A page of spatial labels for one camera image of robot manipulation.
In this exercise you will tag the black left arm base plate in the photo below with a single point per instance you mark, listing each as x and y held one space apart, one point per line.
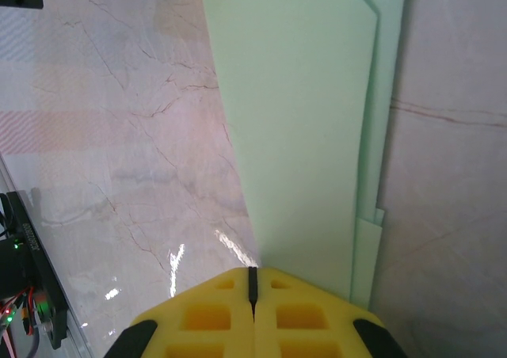
27 231

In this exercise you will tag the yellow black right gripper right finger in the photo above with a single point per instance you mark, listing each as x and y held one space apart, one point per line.
317 322

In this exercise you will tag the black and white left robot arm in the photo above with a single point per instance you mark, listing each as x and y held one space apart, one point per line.
10 263

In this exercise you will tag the long aluminium mounting rail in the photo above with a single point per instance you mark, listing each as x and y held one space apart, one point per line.
78 346

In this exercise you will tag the light green paper sheet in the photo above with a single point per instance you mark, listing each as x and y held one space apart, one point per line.
297 116

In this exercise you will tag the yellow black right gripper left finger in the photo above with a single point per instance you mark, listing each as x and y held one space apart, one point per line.
190 322

